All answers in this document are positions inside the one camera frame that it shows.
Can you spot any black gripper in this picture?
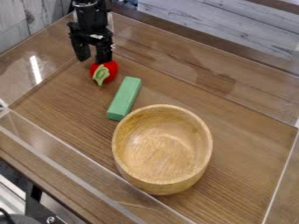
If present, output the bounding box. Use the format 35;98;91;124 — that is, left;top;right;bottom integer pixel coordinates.
68;0;113;64

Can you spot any black cable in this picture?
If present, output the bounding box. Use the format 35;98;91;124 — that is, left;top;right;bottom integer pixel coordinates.
0;207;16;224

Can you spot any red plush strawberry toy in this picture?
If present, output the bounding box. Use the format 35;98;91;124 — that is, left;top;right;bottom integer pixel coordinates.
89;60;119;86

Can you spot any clear acrylic front wall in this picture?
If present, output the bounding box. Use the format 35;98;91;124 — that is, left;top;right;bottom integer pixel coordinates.
0;109;195;224

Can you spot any wooden bowl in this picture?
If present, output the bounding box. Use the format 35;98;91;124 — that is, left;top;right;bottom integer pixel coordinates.
112;104;212;195

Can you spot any black metal table leg bracket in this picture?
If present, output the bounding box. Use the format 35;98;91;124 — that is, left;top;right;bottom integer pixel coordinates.
24;185;67;224

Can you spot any green rectangular block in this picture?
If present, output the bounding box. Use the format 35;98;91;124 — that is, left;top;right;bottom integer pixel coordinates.
107;76;142;121

